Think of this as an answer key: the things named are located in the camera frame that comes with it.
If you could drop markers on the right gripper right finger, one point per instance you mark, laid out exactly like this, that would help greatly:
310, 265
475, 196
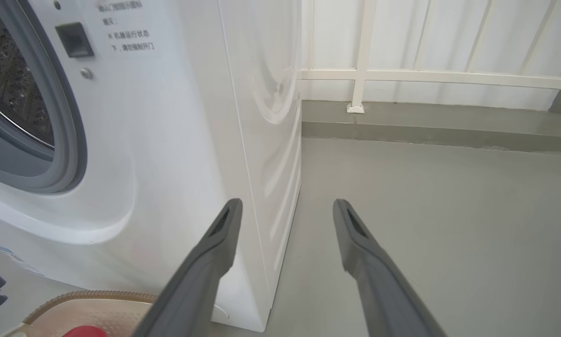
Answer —
383, 290

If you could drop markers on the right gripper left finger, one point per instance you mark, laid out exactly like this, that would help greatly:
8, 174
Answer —
196, 281

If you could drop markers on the red and white shirt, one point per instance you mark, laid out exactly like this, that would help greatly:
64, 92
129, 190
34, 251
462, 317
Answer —
84, 332

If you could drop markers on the cream perforated laundry basket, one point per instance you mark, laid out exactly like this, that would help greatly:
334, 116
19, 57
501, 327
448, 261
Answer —
98, 311

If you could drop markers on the white washing machine body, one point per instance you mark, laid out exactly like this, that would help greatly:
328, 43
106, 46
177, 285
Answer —
177, 140

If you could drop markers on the grey rubber door gasket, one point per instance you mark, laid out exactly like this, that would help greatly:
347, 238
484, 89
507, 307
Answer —
65, 117

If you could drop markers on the black door latch socket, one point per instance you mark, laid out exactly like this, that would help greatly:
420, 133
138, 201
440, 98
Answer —
74, 40

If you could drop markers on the blue energy label sticker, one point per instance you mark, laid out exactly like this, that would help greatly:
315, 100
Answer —
20, 260

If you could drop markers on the steel perforated washer drum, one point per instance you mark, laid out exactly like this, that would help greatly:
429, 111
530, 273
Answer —
9, 79

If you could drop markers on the white metal railing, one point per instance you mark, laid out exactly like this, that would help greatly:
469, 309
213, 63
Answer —
362, 56

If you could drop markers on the printed text notice sticker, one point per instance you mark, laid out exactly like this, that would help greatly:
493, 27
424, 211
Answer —
128, 35

